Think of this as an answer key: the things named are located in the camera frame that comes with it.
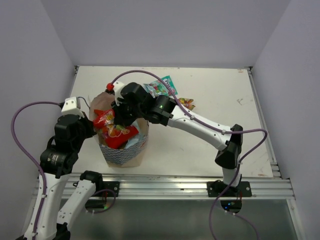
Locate green candy packet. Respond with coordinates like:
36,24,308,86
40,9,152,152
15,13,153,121
142,75,178,98

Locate blue cassava chips bag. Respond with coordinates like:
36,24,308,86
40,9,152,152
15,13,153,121
124,134,144,149

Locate red fruit candy packet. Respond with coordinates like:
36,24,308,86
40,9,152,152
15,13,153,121
93,109,139,149

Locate colourful twisted candy packet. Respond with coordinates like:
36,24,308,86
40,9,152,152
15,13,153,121
178,97,196,111

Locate white paper bag blue handles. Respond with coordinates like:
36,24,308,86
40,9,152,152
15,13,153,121
88,92,149,168

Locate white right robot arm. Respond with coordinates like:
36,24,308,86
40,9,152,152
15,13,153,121
111,82,243,197

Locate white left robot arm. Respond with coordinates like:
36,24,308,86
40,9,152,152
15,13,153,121
20,114,104,240

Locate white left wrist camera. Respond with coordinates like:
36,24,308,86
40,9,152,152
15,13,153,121
61,97,85,118

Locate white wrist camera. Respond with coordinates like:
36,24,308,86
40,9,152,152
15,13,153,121
61,97,85,118
105,81,125,98

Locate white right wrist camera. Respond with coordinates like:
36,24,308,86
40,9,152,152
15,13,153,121
105,81,125,98

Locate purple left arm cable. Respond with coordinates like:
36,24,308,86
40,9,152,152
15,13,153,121
11,101,66,240

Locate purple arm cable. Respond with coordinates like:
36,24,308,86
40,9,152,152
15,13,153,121
11,101,66,240
111,69,268,240

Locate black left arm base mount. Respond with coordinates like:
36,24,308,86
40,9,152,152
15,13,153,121
85,181,120,214

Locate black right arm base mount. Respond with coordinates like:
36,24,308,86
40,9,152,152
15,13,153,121
206,178,251,213

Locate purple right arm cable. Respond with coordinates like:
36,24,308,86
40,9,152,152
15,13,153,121
111,69,268,240

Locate aluminium table edge rail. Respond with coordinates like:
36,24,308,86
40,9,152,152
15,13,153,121
245,66,282,179

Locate aluminium front mounting rail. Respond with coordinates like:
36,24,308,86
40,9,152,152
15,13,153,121
102,174,295,200

